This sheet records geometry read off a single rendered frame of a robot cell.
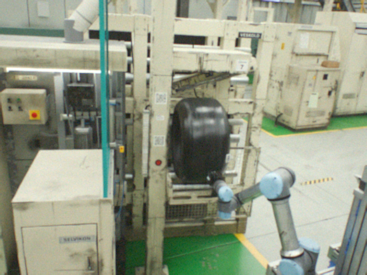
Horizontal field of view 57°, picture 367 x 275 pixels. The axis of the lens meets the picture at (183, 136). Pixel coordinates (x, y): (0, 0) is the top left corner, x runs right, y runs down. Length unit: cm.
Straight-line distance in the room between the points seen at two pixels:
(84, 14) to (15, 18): 877
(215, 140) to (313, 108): 504
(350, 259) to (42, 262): 146
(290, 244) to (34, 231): 116
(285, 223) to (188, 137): 77
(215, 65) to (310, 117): 474
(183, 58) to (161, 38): 35
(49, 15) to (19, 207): 979
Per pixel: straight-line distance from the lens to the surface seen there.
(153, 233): 259
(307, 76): 667
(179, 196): 232
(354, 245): 191
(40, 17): 1108
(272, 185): 165
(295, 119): 682
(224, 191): 187
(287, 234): 176
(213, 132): 209
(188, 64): 240
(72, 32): 237
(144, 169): 232
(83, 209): 150
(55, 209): 151
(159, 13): 208
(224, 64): 247
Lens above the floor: 201
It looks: 20 degrees down
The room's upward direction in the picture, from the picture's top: 4 degrees clockwise
